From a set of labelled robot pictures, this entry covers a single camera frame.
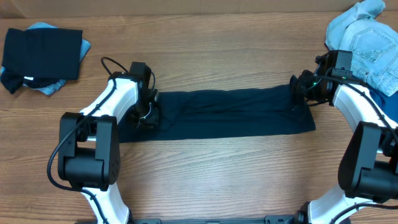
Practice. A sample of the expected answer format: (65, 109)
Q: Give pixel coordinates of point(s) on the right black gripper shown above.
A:
(298, 88)

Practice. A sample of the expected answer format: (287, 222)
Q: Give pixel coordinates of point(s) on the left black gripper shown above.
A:
(148, 115)

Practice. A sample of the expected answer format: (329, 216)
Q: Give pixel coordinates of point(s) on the black t-shirt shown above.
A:
(208, 114)

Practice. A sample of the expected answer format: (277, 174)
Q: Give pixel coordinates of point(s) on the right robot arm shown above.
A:
(367, 174)

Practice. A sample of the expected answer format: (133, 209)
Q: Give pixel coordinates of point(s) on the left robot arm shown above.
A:
(88, 151)

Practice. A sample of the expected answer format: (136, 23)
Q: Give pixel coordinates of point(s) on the crumpled light denim jeans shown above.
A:
(373, 44)

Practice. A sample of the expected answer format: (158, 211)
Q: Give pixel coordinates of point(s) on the dark blue garment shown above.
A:
(387, 103)

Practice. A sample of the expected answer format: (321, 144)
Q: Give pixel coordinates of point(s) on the folded light blue jeans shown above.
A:
(50, 90)

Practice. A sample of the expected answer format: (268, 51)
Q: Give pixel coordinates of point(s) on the folded black shirt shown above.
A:
(43, 53)

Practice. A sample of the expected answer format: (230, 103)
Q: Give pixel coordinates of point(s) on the black garment under stack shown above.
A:
(12, 82)

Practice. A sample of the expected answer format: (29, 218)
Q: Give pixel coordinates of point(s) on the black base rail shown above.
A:
(269, 219)

